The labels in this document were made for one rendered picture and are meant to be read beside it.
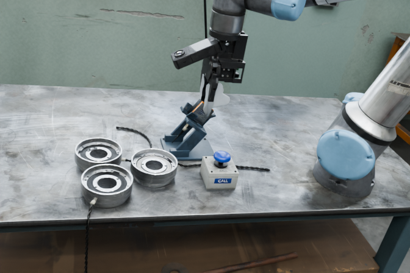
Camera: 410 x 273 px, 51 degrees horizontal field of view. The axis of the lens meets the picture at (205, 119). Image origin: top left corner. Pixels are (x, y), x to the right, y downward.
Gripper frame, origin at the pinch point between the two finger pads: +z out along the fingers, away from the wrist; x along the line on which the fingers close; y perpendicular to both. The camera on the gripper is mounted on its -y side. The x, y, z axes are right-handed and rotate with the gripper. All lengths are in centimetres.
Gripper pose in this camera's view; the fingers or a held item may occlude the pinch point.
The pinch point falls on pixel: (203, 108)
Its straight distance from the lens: 106.6
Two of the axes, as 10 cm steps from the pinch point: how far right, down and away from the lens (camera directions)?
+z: -1.5, 8.7, 4.6
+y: 9.6, 0.1, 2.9
